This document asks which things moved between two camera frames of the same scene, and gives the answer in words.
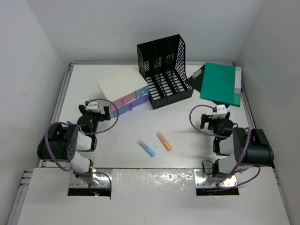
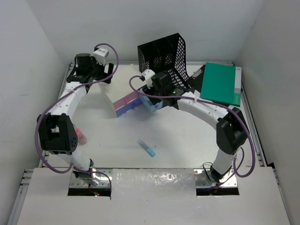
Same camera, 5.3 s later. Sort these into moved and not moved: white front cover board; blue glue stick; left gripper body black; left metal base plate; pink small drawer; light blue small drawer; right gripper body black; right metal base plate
Moved: light blue small drawer; right gripper body black; left gripper body black
Not moved: right metal base plate; left metal base plate; blue glue stick; pink small drawer; white front cover board
